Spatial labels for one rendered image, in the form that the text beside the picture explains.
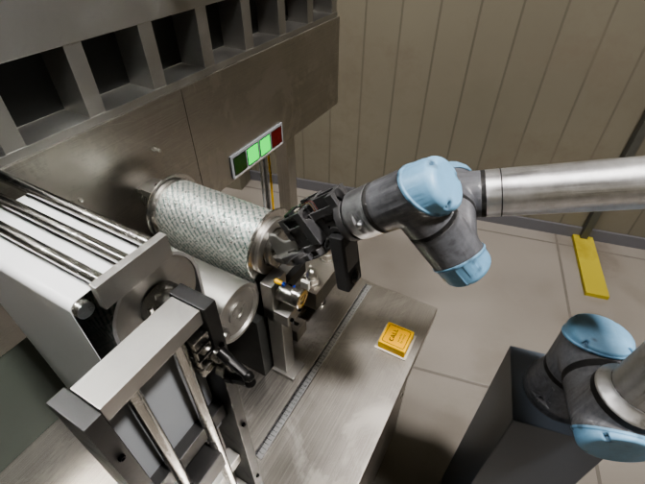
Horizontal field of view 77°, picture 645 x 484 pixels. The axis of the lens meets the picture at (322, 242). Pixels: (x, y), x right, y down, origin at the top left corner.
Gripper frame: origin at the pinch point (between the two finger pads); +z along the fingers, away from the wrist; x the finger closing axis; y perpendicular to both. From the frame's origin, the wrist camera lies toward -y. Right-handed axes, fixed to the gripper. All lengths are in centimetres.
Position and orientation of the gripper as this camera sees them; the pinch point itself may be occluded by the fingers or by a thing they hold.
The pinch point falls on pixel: (283, 255)
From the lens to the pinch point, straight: 75.5
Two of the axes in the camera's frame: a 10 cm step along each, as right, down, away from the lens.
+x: -4.9, 5.7, -6.6
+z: -6.7, 2.4, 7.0
